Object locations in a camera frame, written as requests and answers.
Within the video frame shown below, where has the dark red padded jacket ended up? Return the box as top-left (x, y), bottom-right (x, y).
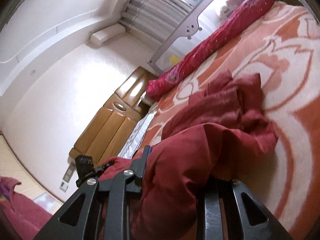
top-left (98, 69), bottom-right (279, 240)

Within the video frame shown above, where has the wooden headboard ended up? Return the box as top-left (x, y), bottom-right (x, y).
top-left (69, 67), bottom-right (157, 167)

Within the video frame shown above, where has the striped white bed sheet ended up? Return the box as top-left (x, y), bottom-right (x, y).
top-left (118, 110), bottom-right (157, 159)

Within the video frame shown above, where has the person's red sleeve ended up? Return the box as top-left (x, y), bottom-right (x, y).
top-left (1, 177), bottom-right (52, 239)

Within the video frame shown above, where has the white air conditioner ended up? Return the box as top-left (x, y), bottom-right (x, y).
top-left (89, 23), bottom-right (126, 47)

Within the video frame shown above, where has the grey striped curtain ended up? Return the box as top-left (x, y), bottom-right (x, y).
top-left (119, 0), bottom-right (193, 51)

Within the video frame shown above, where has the orange white floral blanket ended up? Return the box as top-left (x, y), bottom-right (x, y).
top-left (143, 2), bottom-right (319, 239)

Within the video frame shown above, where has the magenta rolled quilt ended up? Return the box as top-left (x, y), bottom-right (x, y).
top-left (146, 0), bottom-right (274, 101)

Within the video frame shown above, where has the wall switch panel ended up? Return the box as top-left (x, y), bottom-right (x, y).
top-left (60, 163), bottom-right (76, 192)

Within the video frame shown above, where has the grey bed guard rail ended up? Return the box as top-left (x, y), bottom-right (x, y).
top-left (149, 0), bottom-right (243, 74)

